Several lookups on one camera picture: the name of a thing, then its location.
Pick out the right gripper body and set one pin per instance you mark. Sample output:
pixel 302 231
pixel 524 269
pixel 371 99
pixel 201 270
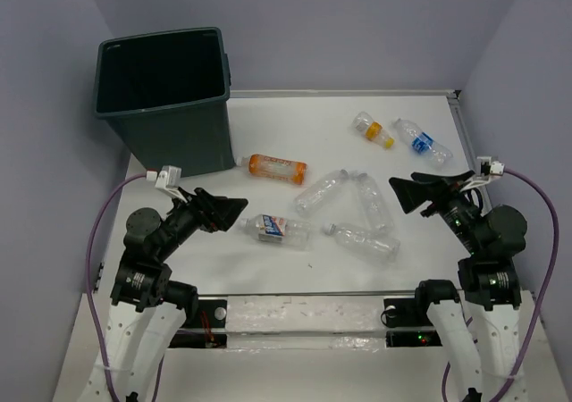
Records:
pixel 456 208

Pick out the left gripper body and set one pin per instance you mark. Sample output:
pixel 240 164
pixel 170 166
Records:
pixel 186 218

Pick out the clear unlabelled bottle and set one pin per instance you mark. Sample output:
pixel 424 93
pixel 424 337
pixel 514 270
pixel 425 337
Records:
pixel 373 204
pixel 362 242
pixel 321 192

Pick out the orange drink bottle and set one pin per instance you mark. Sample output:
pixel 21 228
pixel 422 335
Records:
pixel 265 166

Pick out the clear bottle blue white label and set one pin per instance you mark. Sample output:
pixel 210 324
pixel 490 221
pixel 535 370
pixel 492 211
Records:
pixel 276 230

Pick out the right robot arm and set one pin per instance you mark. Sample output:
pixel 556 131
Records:
pixel 477 320

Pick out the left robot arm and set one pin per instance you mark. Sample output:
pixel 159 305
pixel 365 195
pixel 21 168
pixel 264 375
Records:
pixel 147 307

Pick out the dark green plastic bin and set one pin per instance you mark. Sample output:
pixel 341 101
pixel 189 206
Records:
pixel 165 96

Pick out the clear unlabelled bottle front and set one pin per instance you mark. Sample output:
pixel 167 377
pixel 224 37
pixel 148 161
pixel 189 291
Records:
pixel 362 242

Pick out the small bottle yellow cap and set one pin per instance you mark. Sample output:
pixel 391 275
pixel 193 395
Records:
pixel 372 130

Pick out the white foam strip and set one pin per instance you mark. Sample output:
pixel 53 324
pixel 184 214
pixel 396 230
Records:
pixel 305 322

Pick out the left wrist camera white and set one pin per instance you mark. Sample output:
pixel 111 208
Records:
pixel 167 181

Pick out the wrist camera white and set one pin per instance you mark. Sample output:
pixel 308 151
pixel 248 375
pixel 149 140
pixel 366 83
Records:
pixel 490 169
pixel 167 181

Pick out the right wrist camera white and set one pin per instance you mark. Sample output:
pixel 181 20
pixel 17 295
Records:
pixel 490 169

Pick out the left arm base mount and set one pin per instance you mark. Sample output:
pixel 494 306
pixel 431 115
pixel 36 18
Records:
pixel 206 329

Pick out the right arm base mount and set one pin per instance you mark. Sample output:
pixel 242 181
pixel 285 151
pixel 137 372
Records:
pixel 405 326

